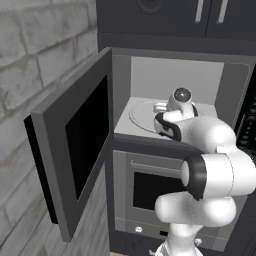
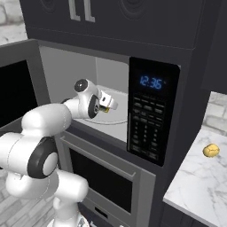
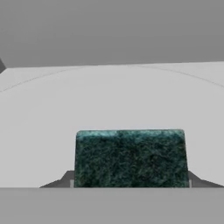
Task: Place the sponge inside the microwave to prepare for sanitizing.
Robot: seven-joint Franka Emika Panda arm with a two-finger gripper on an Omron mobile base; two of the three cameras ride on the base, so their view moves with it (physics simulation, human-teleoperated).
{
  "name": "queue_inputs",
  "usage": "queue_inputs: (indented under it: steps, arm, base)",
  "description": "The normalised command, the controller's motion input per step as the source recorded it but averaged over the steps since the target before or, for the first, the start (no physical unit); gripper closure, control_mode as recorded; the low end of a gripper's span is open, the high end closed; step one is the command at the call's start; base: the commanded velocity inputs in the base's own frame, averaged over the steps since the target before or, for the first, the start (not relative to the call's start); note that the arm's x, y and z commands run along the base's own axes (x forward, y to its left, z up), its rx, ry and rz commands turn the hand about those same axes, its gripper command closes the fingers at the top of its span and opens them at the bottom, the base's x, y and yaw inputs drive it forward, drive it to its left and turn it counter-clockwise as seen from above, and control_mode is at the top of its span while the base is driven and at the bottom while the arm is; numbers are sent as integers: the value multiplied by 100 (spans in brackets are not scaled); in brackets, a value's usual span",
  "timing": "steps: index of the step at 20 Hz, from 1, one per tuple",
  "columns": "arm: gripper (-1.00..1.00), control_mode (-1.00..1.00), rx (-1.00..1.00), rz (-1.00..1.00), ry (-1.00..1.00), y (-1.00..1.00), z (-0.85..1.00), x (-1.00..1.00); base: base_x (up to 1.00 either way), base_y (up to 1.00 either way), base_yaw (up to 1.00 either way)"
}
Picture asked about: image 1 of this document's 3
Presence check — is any dark cupboard door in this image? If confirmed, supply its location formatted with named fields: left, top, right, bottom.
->
left=205, top=0, right=256, bottom=42
left=96, top=0, right=212, bottom=39

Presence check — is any grey cupboard handle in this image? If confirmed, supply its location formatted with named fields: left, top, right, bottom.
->
left=216, top=0, right=230, bottom=25
left=194, top=0, right=205, bottom=24

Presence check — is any grey built-in oven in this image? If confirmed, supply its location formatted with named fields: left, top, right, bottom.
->
left=112, top=149, right=248, bottom=253

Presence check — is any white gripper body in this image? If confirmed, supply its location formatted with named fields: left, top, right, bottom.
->
left=153, top=101, right=170, bottom=114

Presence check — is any grey round microwave turntable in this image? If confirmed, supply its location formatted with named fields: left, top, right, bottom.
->
left=128, top=99, right=175, bottom=133

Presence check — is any grey microwave door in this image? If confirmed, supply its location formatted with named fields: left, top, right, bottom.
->
left=23, top=46, right=115, bottom=243

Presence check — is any grey oven door handle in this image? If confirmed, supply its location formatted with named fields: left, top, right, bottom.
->
left=130, top=159, right=184, bottom=175

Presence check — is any grey microwave oven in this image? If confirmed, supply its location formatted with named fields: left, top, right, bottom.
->
left=110, top=47, right=256, bottom=155

